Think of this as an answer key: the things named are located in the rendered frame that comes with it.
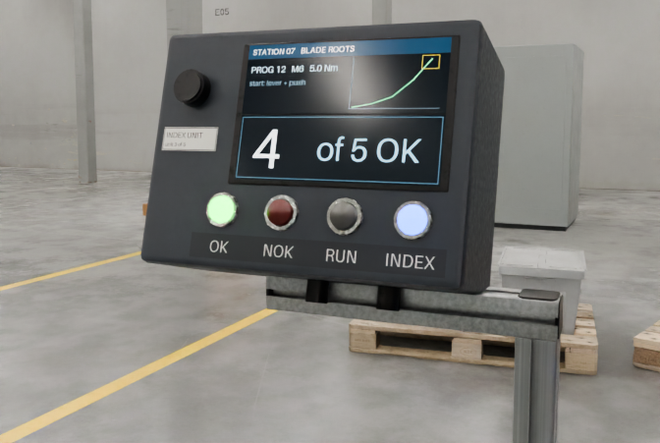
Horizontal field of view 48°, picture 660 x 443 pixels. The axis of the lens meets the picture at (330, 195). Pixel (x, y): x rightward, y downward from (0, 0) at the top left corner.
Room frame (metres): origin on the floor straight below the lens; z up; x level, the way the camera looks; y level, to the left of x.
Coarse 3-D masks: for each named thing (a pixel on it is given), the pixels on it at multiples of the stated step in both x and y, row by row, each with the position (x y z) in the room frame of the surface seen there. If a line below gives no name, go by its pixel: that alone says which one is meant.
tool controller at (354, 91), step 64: (192, 64) 0.60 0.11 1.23; (256, 64) 0.58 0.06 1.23; (320, 64) 0.55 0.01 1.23; (384, 64) 0.53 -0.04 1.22; (448, 64) 0.52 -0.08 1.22; (192, 128) 0.58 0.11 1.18; (320, 128) 0.54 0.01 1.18; (384, 128) 0.52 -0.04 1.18; (448, 128) 0.50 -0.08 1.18; (192, 192) 0.57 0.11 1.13; (256, 192) 0.55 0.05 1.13; (320, 192) 0.53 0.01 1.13; (384, 192) 0.51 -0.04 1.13; (448, 192) 0.49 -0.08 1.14; (192, 256) 0.55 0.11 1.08; (256, 256) 0.53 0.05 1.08; (320, 256) 0.52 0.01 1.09; (384, 256) 0.50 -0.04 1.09; (448, 256) 0.48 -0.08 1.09
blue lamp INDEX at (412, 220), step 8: (400, 208) 0.50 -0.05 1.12; (408, 208) 0.49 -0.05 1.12; (416, 208) 0.49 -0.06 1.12; (424, 208) 0.49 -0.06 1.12; (400, 216) 0.49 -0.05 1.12; (408, 216) 0.49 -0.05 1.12; (416, 216) 0.49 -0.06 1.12; (424, 216) 0.49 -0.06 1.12; (400, 224) 0.49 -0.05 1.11; (408, 224) 0.49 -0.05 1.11; (416, 224) 0.49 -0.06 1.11; (424, 224) 0.49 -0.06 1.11; (400, 232) 0.50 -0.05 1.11; (408, 232) 0.49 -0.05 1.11; (416, 232) 0.49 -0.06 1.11; (424, 232) 0.49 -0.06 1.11
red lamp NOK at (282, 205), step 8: (272, 200) 0.54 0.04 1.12; (280, 200) 0.53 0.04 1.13; (288, 200) 0.53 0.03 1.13; (272, 208) 0.53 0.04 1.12; (280, 208) 0.53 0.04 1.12; (288, 208) 0.53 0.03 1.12; (296, 208) 0.53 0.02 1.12; (272, 216) 0.53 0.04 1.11; (280, 216) 0.53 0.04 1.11; (288, 216) 0.53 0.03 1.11; (296, 216) 0.53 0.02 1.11; (272, 224) 0.53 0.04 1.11; (280, 224) 0.53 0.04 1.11; (288, 224) 0.53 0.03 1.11
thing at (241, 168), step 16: (240, 128) 0.57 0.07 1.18; (256, 128) 0.56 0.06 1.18; (272, 128) 0.56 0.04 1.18; (288, 128) 0.55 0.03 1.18; (240, 144) 0.56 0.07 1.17; (256, 144) 0.56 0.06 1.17; (272, 144) 0.55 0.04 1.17; (288, 144) 0.55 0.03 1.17; (240, 160) 0.56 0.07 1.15; (256, 160) 0.55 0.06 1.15; (272, 160) 0.55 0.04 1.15; (288, 160) 0.54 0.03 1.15; (240, 176) 0.56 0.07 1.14; (256, 176) 0.55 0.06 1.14; (272, 176) 0.55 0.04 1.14; (288, 176) 0.54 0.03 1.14
